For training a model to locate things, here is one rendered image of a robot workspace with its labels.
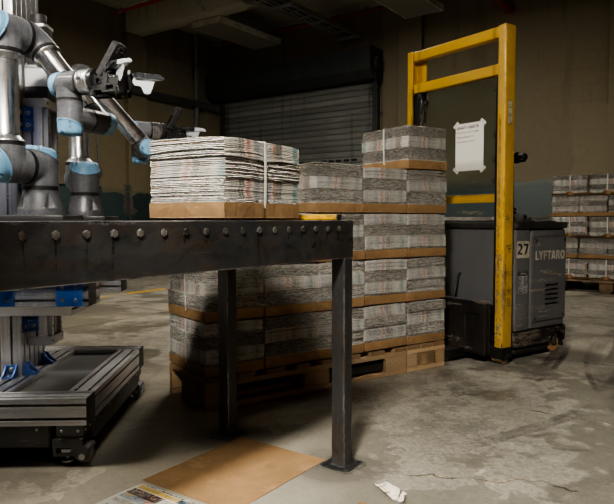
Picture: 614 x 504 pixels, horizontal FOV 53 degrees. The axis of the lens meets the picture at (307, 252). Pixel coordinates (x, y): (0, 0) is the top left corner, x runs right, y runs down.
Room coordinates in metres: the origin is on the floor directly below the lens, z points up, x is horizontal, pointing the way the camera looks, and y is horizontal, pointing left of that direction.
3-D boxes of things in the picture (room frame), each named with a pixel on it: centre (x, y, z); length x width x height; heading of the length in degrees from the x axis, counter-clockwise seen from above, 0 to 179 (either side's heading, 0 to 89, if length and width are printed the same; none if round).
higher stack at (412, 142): (3.46, -0.53, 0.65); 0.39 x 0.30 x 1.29; 35
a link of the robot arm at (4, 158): (2.02, 0.97, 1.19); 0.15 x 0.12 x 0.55; 157
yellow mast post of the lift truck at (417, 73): (3.98, -0.70, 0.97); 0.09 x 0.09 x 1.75; 35
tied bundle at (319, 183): (3.12, -0.05, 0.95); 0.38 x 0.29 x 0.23; 36
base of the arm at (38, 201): (2.14, 0.91, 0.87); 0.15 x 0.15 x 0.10
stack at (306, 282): (3.04, 0.06, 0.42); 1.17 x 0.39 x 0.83; 125
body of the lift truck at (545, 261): (3.92, -1.19, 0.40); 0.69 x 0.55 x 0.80; 35
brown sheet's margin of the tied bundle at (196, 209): (1.83, 0.30, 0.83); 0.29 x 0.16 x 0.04; 58
